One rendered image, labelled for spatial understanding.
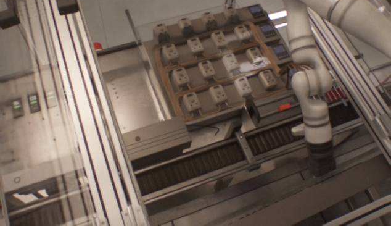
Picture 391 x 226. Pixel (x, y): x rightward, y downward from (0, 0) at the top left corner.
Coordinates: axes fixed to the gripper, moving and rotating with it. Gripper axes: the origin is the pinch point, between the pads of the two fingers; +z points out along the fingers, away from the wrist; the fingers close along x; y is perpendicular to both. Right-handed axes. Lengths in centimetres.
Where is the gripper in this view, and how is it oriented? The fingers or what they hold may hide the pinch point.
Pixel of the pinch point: (319, 184)
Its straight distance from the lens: 119.8
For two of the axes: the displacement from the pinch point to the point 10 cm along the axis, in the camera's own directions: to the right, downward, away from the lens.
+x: 9.2, -3.3, 2.1
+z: 2.5, 9.1, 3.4
